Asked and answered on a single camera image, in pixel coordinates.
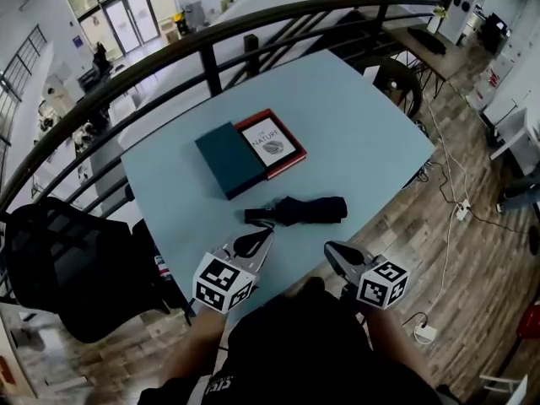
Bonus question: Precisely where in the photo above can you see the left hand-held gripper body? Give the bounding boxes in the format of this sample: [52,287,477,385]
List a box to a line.
[192,246,259,314]

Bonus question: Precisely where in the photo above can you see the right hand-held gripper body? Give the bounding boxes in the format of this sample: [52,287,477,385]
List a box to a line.
[343,259,411,311]

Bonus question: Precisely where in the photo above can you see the black umbrella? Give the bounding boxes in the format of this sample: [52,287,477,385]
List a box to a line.
[243,195,348,232]

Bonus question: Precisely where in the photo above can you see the person's left forearm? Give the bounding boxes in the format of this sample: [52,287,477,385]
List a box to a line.
[162,308,231,396]

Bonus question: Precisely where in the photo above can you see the person's right forearm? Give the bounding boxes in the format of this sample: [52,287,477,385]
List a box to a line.
[362,305,423,375]

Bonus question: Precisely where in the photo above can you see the white power adapter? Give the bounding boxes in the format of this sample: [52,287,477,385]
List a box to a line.
[413,322,439,345]

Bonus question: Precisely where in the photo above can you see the dark teal box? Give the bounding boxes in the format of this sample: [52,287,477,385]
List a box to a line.
[194,121,267,201]

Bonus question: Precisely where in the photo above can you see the person's black shirt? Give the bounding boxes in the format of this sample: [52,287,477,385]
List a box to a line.
[137,276,444,405]

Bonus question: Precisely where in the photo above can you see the red book white cover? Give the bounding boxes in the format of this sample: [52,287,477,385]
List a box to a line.
[234,108,308,181]

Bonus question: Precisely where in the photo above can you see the light blue table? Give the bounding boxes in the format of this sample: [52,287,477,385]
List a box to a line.
[119,48,436,316]

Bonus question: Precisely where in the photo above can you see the black office chair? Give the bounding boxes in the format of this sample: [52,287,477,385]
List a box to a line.
[3,196,170,344]

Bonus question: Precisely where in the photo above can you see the red stool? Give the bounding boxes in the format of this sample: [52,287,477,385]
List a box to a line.
[516,297,540,341]

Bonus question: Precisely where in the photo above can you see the round wicker chair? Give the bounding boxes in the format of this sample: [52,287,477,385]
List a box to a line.
[373,57,423,120]

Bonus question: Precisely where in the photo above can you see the black metal railing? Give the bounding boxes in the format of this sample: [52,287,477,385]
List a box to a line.
[0,0,444,227]

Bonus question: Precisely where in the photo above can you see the small white table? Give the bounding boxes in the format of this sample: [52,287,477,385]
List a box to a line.
[489,107,540,176]

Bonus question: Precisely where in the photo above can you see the white cartons red print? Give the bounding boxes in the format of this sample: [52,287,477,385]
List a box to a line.
[466,63,503,113]

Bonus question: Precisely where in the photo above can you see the wooden side table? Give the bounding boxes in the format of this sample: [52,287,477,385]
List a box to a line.
[390,25,494,100]

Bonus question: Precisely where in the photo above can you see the black bag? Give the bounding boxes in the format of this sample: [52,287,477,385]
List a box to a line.
[407,27,447,55]

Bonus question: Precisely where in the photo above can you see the white vase yellow flowers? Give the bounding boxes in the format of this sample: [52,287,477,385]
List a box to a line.
[426,6,448,35]

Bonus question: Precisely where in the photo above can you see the glass entrance doors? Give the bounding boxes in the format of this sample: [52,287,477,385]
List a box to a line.
[62,0,178,54]

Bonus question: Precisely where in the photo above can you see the white cable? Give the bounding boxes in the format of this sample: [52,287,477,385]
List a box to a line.
[421,94,472,324]

